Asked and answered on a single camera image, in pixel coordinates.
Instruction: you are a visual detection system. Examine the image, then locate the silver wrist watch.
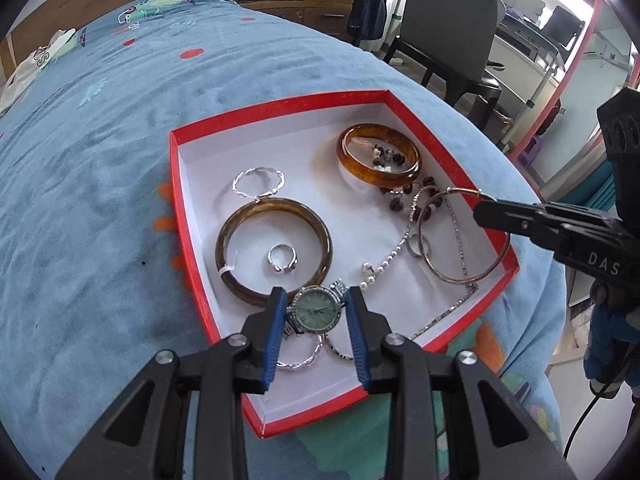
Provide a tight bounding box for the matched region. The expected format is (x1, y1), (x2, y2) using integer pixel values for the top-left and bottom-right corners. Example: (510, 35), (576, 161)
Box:
(280, 280), (351, 342)

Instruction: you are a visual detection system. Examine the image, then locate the brown beaded bracelet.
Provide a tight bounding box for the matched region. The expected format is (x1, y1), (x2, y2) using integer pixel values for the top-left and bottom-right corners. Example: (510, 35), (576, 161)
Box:
(371, 144), (446, 213)

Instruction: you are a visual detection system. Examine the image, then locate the amber bangle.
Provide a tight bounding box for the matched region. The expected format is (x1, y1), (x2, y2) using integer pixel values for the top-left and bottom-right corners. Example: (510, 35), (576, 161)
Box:
(336, 123), (422, 187)

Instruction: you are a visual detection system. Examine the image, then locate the black cable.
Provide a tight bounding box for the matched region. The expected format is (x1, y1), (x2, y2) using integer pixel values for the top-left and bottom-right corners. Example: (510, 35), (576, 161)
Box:
(564, 385), (621, 461)

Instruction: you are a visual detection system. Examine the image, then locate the red jewelry box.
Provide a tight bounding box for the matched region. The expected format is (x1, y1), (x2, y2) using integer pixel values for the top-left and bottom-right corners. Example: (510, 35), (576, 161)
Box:
(168, 90), (521, 440)

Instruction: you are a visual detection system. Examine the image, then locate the black computer monitor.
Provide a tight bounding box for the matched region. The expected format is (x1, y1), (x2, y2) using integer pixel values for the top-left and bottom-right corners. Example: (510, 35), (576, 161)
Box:
(542, 6), (586, 61)

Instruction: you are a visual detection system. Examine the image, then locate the silver pearl necklace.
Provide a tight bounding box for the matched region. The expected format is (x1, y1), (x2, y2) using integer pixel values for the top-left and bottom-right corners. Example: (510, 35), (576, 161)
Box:
(361, 187), (481, 343)

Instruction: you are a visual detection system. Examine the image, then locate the white garment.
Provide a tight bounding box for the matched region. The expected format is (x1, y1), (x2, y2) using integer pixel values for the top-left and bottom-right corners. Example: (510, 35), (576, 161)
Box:
(0, 28), (78, 111)

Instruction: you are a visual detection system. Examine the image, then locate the twisted silver hoop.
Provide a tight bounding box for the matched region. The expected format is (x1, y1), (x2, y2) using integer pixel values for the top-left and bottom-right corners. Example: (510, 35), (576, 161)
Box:
(276, 332), (326, 372)
(232, 166), (286, 203)

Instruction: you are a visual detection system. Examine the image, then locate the white desk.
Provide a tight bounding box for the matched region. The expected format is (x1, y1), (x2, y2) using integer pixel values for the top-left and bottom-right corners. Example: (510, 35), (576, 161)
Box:
(487, 15), (576, 128)

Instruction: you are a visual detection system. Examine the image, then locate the dark blue tote bag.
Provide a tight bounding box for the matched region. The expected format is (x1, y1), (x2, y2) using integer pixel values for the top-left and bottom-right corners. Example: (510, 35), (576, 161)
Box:
(348, 0), (388, 41)

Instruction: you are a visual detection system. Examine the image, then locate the dark brown bangle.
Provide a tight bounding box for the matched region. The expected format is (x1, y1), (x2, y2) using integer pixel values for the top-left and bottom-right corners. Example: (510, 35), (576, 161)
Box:
(215, 198), (333, 308)

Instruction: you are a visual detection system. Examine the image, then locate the thin silver bangle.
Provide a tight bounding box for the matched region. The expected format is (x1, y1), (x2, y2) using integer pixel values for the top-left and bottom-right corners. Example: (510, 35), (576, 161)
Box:
(417, 186), (512, 285)

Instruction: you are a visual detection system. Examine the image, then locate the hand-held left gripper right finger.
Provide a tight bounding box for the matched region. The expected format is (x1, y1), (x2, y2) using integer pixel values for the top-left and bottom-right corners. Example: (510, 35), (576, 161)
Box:
(345, 286), (576, 480)

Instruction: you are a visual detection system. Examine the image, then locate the blue printed blanket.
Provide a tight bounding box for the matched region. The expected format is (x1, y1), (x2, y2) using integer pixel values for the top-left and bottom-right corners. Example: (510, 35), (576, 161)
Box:
(0, 0), (568, 480)

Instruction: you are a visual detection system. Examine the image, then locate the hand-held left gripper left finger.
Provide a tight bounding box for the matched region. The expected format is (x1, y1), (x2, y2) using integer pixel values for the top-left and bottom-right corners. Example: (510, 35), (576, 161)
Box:
(55, 287), (288, 480)

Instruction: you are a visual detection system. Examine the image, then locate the low wooden nightstand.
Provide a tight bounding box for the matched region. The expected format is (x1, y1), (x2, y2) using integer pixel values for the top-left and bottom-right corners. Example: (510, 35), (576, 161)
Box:
(240, 0), (361, 36)

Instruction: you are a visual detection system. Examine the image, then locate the small silver ring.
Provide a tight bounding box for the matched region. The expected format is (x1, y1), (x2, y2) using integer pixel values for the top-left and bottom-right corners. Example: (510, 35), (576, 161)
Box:
(267, 244), (301, 273)

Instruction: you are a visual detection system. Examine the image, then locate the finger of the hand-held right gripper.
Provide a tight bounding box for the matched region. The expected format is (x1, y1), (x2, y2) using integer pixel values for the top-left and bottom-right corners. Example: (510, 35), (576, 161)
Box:
(472, 199), (571, 257)

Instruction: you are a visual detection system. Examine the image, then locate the person's right hand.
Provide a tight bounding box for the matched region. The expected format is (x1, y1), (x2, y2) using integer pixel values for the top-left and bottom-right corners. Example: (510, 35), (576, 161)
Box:
(584, 282), (640, 397)

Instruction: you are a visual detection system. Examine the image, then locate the dark metal ring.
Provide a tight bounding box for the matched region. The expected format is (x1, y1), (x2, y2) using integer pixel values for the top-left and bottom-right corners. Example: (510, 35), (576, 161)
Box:
(407, 233), (432, 259)

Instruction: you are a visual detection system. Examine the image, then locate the grey chair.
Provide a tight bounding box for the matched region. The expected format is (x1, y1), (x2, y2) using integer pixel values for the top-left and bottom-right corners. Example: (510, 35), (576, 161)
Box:
(382, 0), (503, 128)

